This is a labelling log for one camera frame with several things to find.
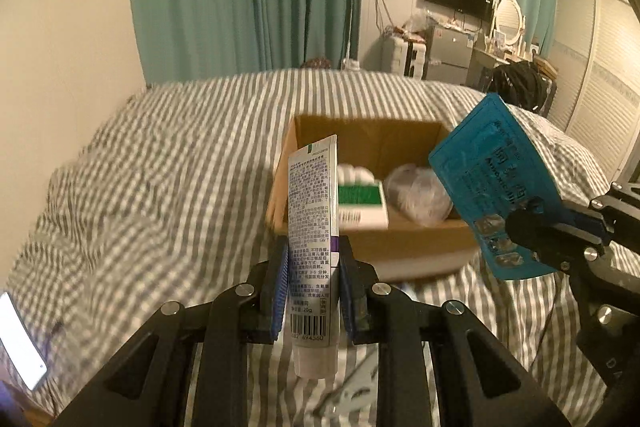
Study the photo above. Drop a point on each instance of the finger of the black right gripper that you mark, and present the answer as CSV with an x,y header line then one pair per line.
x,y
566,240
621,200

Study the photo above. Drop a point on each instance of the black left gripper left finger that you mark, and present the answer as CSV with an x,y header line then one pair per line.
x,y
188,363

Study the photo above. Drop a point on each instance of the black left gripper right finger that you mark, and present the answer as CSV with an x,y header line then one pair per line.
x,y
437,365

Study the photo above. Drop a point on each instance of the white folding clothes hanger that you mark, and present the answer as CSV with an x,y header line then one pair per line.
x,y
359,390

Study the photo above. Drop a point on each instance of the white green medicine box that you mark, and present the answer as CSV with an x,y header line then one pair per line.
x,y
362,207

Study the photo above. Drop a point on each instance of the blue pill blister pack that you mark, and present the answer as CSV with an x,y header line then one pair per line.
x,y
490,168

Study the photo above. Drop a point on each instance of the white ointment tube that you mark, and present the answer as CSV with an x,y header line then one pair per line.
x,y
313,254

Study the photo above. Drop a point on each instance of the white tape roll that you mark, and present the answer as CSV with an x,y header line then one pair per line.
x,y
354,175

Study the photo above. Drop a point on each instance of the brown cardboard box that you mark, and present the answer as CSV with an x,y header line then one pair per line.
x,y
404,251

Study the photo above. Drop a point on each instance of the white sliding wardrobe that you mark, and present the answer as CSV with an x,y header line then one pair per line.
x,y
596,53

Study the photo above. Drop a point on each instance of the white smartphone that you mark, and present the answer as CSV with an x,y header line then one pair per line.
x,y
23,353

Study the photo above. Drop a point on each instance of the clear plastic bag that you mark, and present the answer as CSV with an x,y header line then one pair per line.
x,y
418,194

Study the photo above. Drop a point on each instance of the black bag on chair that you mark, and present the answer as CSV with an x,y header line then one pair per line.
x,y
521,84

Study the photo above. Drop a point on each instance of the grey white checkered bedspread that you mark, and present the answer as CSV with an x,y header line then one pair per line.
x,y
168,202

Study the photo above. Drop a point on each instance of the white oval vanity mirror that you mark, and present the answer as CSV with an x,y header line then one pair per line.
x,y
509,27

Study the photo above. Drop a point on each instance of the grey mini fridge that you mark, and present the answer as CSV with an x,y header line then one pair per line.
x,y
448,55

